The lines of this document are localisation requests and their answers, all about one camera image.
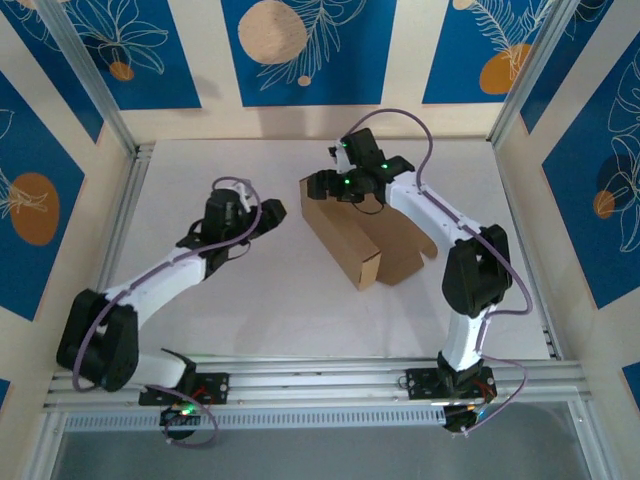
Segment brown cardboard box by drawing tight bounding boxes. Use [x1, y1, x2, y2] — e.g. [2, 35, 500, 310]
[298, 174, 439, 292]

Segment black left controller box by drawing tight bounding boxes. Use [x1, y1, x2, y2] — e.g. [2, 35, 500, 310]
[159, 404, 201, 429]

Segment black controller box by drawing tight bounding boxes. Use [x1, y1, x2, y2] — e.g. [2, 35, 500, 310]
[442, 404, 484, 434]
[159, 404, 201, 429]

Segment black right controller box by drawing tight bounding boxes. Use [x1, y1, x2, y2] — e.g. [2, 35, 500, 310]
[442, 404, 484, 434]

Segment blue panel, cream circle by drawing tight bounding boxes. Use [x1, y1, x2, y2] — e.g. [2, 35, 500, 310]
[221, 0, 398, 108]

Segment blue panel, orange circle fern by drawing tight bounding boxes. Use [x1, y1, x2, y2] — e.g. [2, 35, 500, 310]
[422, 0, 557, 105]

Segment blue panel, small orange dot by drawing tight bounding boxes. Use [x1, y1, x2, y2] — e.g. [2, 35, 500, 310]
[64, 0, 203, 111]

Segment blue panel, large orange oval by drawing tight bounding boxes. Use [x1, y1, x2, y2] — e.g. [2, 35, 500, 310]
[0, 69, 86, 322]

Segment blue panel, navy orange dots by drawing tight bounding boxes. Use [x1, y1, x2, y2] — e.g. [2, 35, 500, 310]
[542, 47, 640, 310]

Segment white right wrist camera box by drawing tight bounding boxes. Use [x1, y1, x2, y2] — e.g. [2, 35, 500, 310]
[327, 143, 352, 174]

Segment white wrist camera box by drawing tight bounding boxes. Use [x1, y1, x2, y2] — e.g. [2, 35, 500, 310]
[233, 181, 255, 210]
[327, 143, 352, 174]

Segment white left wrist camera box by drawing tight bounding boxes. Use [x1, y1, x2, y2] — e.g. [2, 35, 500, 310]
[233, 181, 255, 210]

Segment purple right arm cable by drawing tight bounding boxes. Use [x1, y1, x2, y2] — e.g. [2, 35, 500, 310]
[343, 108, 534, 362]

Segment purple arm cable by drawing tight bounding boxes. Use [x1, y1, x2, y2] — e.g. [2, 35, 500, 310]
[72, 175, 264, 392]
[343, 108, 534, 362]

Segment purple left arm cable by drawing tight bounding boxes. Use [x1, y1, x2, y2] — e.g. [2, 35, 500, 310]
[72, 175, 264, 392]

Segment aluminium side rail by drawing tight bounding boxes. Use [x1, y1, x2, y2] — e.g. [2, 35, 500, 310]
[74, 143, 156, 371]
[492, 142, 565, 361]

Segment aluminium cross rail frame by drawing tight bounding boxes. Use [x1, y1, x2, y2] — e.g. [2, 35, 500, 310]
[42, 357, 594, 414]

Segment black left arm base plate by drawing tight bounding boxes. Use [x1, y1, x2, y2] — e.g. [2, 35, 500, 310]
[138, 372, 230, 406]

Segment aluminium corner post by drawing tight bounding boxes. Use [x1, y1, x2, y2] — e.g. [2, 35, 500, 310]
[487, 0, 575, 146]
[37, 0, 140, 156]

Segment grey slotted cable duct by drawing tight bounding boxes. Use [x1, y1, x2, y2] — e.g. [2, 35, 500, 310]
[64, 405, 449, 434]

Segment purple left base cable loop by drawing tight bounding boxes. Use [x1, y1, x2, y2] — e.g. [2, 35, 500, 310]
[162, 384, 221, 448]

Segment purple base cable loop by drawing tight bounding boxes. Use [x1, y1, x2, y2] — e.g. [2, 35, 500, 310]
[162, 384, 221, 448]
[452, 352, 530, 439]

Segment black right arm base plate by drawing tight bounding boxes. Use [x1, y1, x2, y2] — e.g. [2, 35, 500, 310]
[405, 367, 496, 401]

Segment blue floral wall panel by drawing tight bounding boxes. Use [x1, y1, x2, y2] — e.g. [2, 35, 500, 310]
[519, 0, 640, 135]
[0, 0, 105, 145]

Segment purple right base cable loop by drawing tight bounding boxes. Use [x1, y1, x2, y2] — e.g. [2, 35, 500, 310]
[452, 352, 530, 439]

